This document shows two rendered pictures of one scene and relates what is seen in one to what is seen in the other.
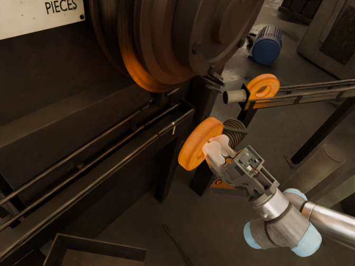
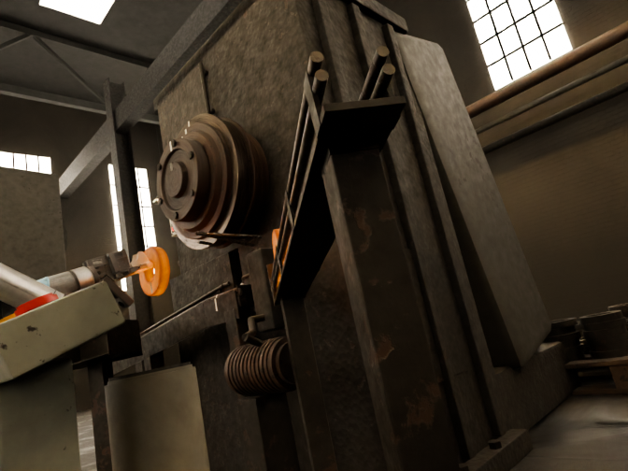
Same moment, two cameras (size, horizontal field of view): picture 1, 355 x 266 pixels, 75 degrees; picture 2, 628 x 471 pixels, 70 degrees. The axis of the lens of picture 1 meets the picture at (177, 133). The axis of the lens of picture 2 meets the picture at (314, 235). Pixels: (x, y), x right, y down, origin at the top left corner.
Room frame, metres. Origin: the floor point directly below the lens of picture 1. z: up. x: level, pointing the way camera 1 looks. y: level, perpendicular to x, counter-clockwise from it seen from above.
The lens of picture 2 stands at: (1.23, -1.35, 0.52)
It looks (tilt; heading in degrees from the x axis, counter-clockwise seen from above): 12 degrees up; 102
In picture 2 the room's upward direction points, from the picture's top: 12 degrees counter-clockwise
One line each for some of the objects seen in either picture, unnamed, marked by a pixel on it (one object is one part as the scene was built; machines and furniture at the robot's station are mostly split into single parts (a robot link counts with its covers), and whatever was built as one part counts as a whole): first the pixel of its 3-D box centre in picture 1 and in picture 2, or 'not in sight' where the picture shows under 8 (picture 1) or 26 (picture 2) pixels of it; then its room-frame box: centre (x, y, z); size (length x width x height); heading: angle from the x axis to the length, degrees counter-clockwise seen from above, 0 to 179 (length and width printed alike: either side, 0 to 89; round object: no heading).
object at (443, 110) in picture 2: not in sight; (413, 242); (1.22, 1.06, 0.89); 1.04 x 0.95 x 1.78; 59
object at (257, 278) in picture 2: (201, 97); (273, 289); (0.79, -0.06, 0.68); 0.11 x 0.08 x 0.24; 59
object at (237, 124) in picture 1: (214, 161); (281, 451); (0.79, -0.24, 0.27); 0.22 x 0.13 x 0.53; 149
